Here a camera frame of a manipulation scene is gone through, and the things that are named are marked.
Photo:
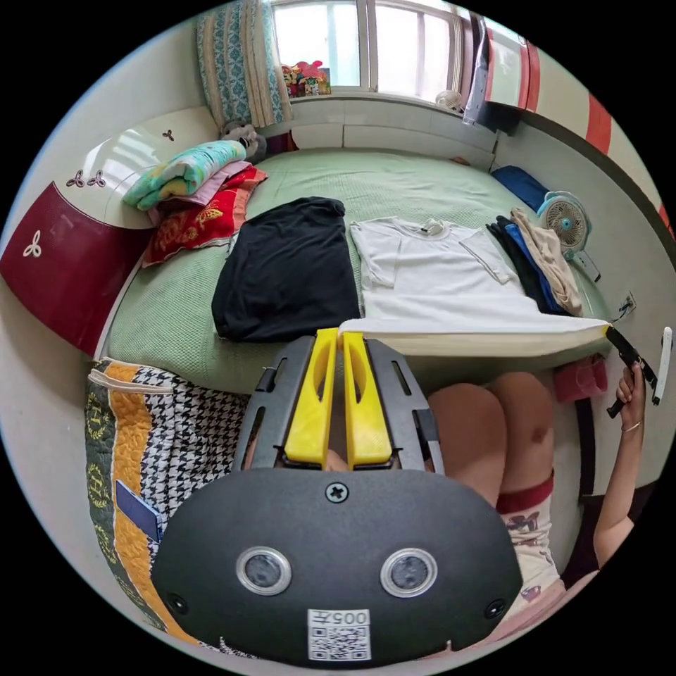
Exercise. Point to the red embroidered pillow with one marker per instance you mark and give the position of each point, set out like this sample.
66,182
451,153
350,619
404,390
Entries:
195,224

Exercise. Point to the blue flat case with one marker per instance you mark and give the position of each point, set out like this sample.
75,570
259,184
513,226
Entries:
140,509

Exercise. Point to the wall socket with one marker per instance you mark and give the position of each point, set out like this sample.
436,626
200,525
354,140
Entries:
627,305

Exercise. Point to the person's right hand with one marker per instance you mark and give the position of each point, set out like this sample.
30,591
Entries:
632,401

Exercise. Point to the colourful toys on sill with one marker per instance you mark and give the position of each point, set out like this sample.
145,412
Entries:
306,79

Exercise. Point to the grey plush toy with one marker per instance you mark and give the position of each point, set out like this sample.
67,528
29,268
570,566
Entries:
244,136

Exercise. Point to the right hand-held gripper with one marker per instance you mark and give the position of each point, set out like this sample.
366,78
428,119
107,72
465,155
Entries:
626,351

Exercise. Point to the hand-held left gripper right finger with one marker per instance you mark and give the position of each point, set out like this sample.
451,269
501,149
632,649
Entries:
367,417

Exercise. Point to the pile of clothes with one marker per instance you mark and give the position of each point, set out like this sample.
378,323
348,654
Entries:
538,259

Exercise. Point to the light blue table fan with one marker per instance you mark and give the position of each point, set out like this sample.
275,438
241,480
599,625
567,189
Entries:
566,222

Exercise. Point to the person's right forearm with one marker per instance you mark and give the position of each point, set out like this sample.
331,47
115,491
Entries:
620,475

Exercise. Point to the blue cushion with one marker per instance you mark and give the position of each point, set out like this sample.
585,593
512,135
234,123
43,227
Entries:
520,185

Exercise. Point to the window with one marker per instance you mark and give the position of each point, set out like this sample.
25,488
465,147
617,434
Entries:
369,47

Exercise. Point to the grey remote control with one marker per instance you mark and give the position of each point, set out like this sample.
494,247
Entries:
587,265

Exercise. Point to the white t-shirt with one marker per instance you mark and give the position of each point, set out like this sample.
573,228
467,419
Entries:
443,285

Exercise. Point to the person's body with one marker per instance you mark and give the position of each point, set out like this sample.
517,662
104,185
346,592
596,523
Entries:
496,433

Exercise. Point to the patchwork quilted blanket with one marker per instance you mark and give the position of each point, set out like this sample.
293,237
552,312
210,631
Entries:
148,422

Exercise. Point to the floral rolled blanket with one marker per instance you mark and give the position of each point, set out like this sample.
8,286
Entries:
179,174

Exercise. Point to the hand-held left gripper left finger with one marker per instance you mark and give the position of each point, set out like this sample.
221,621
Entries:
311,401

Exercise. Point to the patterned curtain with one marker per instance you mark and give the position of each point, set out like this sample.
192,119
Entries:
237,63

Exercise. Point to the small white fan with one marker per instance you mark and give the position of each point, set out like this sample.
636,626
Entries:
450,101

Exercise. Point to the bed with green mat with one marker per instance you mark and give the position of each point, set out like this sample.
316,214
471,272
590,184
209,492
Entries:
401,179

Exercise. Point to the black garment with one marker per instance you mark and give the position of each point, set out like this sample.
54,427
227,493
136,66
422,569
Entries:
288,269

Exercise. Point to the red and white cupboard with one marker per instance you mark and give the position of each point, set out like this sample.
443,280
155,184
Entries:
509,68

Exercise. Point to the pink cloth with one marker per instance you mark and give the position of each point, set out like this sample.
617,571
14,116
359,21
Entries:
581,380

